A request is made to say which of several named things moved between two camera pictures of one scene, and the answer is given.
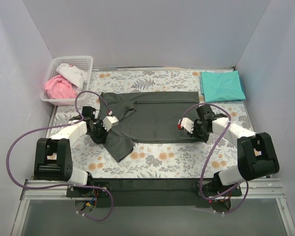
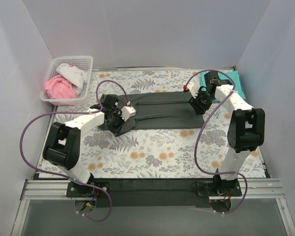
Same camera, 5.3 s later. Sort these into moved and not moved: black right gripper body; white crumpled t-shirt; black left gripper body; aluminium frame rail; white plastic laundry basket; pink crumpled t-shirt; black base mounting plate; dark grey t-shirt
Moved: black right gripper body; black left gripper body; dark grey t-shirt
Not moved: white plastic laundry basket; black base mounting plate; white crumpled t-shirt; pink crumpled t-shirt; aluminium frame rail
